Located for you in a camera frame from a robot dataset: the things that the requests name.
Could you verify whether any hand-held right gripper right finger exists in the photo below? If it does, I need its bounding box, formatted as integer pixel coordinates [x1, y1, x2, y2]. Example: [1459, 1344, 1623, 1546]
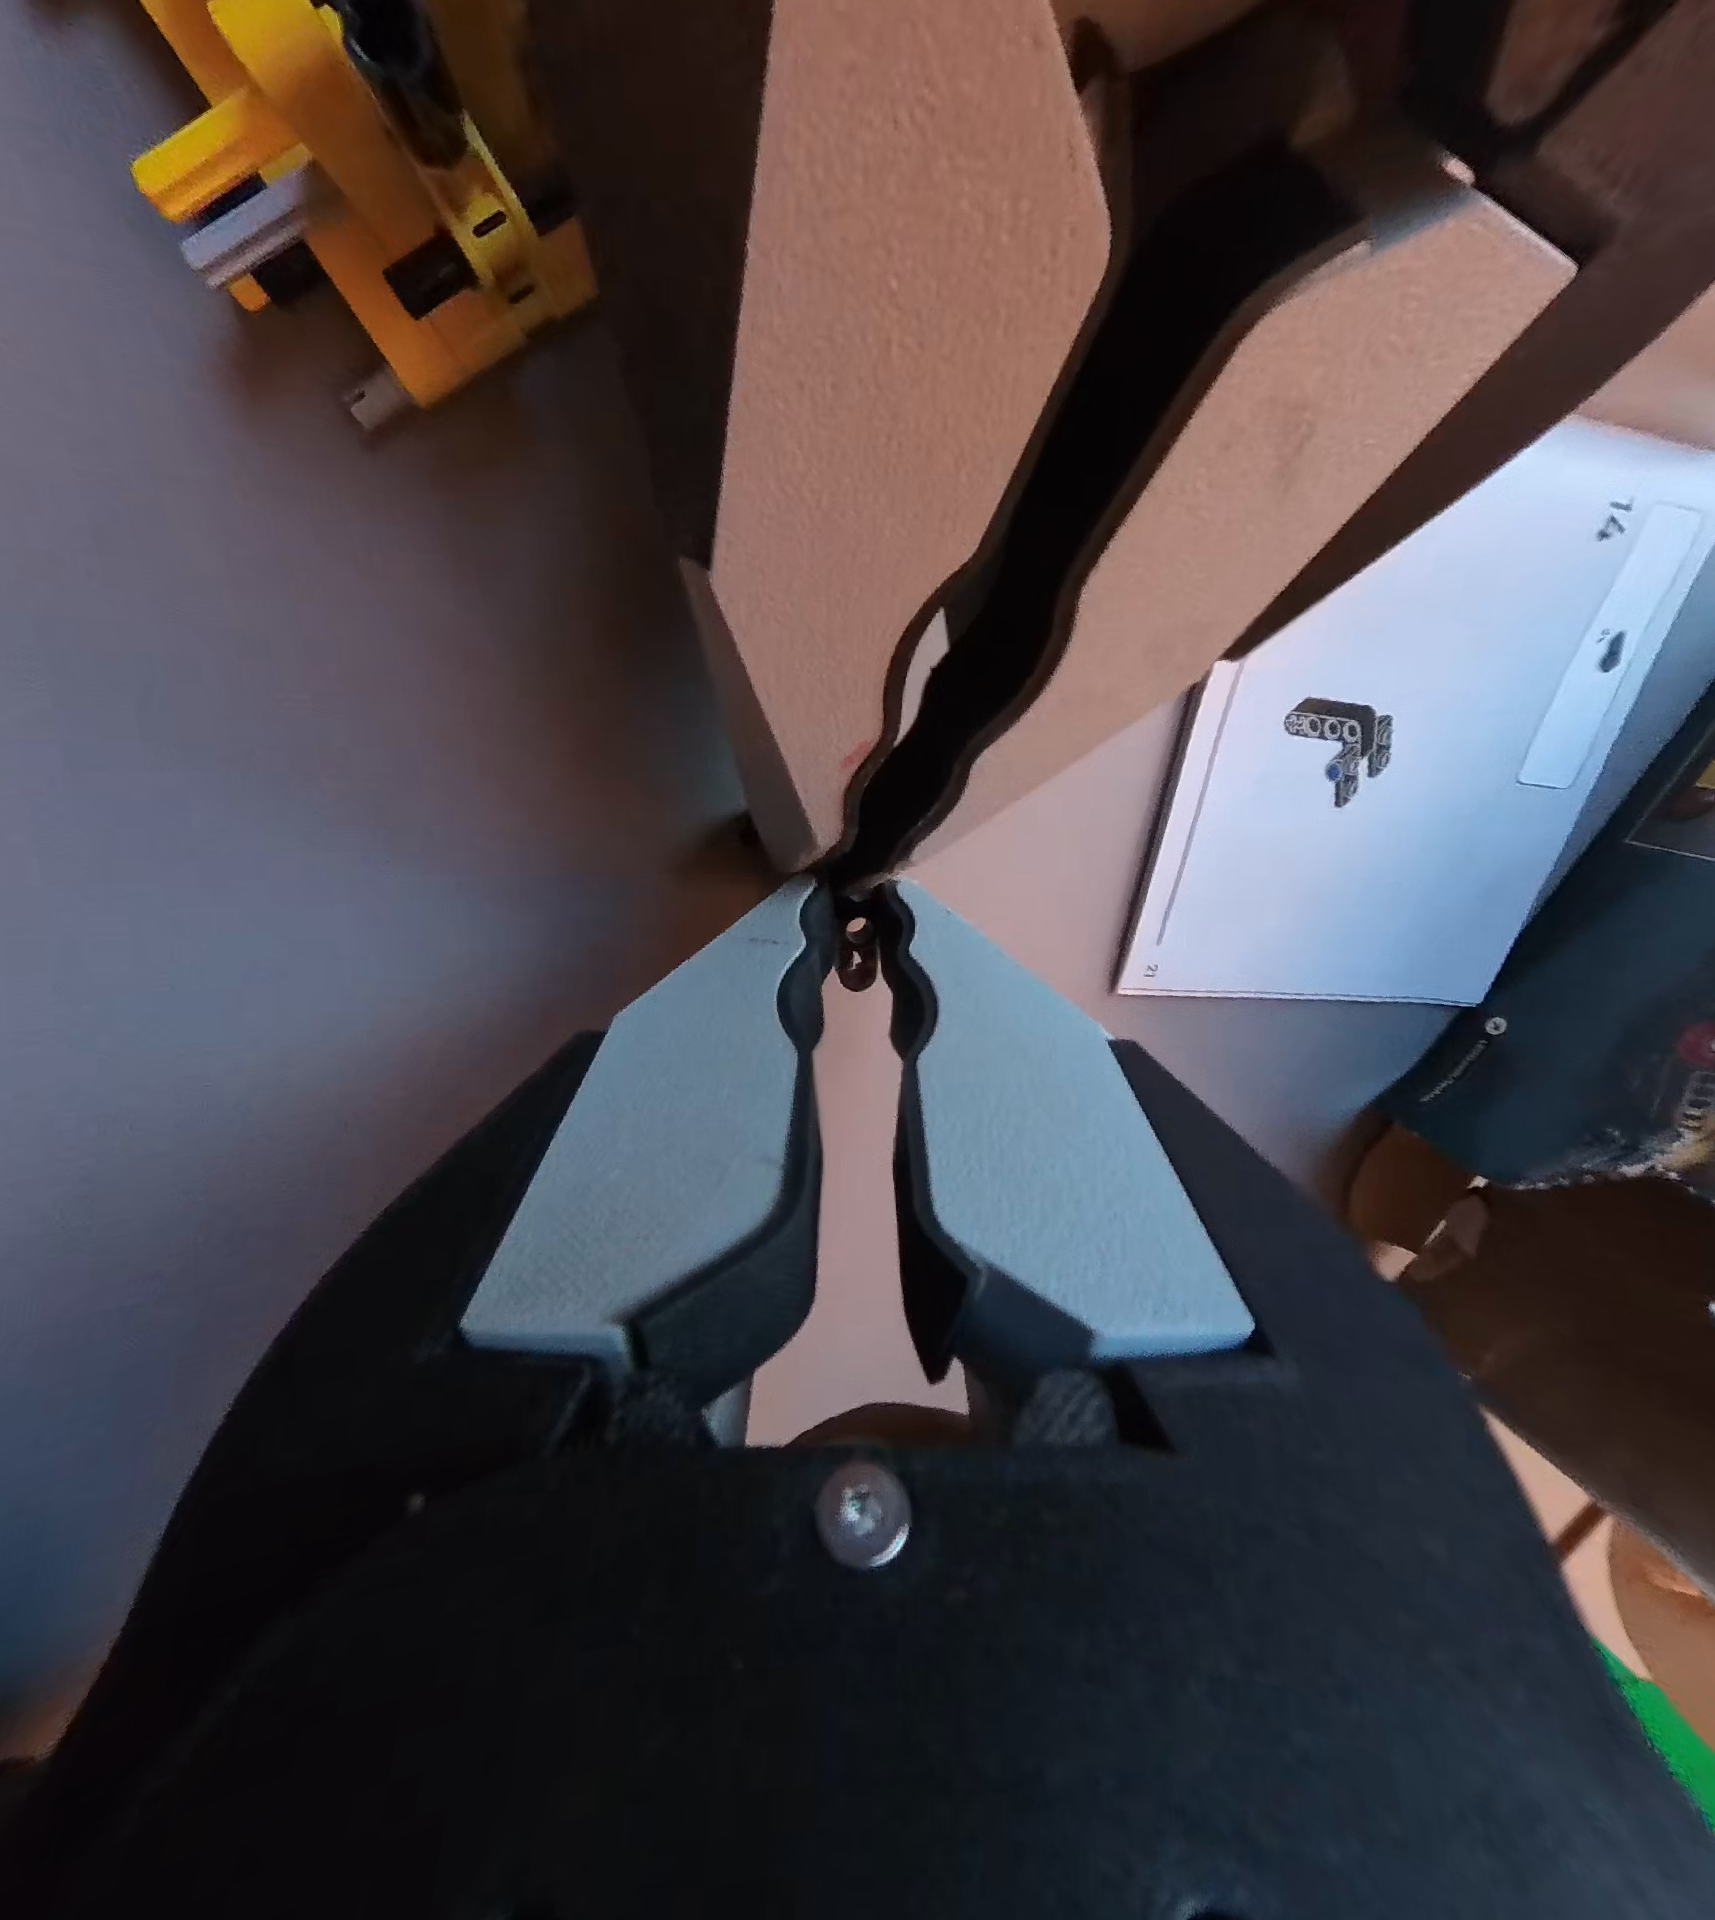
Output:
[879, 879, 1257, 1446]

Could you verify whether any dark lego box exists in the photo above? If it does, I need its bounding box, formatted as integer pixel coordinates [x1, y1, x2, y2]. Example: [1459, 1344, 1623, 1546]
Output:
[1343, 592, 1715, 1697]

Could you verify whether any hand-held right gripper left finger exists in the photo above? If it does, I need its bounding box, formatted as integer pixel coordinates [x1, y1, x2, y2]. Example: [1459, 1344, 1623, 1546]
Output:
[459, 875, 821, 1446]

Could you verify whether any yellow lego assembly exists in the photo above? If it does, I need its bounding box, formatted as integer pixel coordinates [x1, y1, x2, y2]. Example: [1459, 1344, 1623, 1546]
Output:
[130, 0, 599, 438]

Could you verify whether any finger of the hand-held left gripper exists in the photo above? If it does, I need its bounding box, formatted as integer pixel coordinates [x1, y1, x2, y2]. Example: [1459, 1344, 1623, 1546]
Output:
[841, 133, 1715, 890]
[527, 0, 1131, 875]

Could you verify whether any white instruction booklet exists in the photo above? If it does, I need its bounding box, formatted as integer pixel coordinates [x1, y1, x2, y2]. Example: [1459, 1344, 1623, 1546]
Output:
[1115, 420, 1715, 1008]

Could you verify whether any black lego beam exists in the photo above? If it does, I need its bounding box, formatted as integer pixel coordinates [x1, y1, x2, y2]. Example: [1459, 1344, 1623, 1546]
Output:
[829, 884, 889, 995]

